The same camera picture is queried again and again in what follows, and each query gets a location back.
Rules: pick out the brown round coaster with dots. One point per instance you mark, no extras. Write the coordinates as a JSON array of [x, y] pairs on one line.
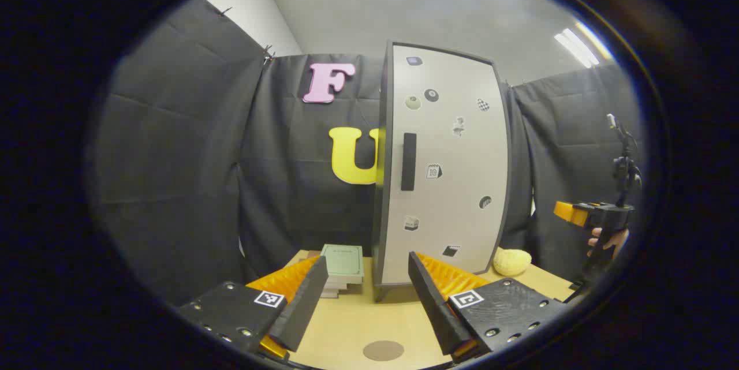
[[383, 350]]

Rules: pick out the green book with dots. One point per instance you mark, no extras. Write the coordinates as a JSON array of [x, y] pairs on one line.
[[342, 260]]

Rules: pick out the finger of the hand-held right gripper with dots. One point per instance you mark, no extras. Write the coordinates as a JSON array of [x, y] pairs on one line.
[[568, 214]]

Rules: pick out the yellow foam bun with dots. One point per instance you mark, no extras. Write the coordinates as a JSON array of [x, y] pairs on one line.
[[511, 261]]

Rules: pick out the grey cabinet door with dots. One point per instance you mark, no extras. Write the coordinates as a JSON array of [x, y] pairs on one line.
[[462, 214]]

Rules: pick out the black backdrop cloth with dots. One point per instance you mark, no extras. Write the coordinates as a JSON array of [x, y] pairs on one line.
[[173, 156]]

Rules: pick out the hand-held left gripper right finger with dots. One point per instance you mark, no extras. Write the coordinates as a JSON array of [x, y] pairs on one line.
[[436, 306]]

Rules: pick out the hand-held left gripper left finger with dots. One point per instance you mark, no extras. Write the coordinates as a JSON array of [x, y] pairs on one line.
[[303, 306]]

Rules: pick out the ceiling light panel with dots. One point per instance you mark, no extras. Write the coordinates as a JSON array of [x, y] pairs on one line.
[[580, 47]]

